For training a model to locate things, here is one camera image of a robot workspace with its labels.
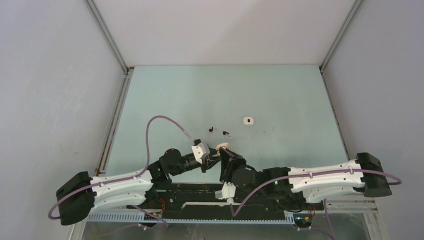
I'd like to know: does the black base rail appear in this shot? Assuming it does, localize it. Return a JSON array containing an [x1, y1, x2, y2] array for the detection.
[[139, 183, 324, 220]]

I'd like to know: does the grey cable duct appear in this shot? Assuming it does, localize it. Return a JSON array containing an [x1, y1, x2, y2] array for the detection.
[[86, 211, 302, 225]]

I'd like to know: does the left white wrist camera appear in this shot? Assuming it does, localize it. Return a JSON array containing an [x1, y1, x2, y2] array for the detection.
[[191, 139, 210, 164]]

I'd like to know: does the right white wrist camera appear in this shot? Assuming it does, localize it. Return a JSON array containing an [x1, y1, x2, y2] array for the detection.
[[214, 182, 236, 200]]

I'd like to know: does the beige earbud charging case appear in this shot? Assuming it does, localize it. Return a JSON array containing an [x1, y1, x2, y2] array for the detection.
[[215, 142, 230, 151]]

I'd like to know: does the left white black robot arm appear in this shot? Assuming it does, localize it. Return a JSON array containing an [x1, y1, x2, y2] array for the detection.
[[55, 146, 220, 226]]

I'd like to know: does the white earbud charging case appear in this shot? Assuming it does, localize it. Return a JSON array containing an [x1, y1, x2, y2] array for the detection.
[[242, 116, 255, 126]]

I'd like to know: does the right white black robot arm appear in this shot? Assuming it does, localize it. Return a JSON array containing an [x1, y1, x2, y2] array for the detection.
[[218, 147, 392, 209]]

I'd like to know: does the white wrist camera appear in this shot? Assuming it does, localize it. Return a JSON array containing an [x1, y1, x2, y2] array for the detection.
[[191, 139, 210, 164], [214, 182, 236, 200]]

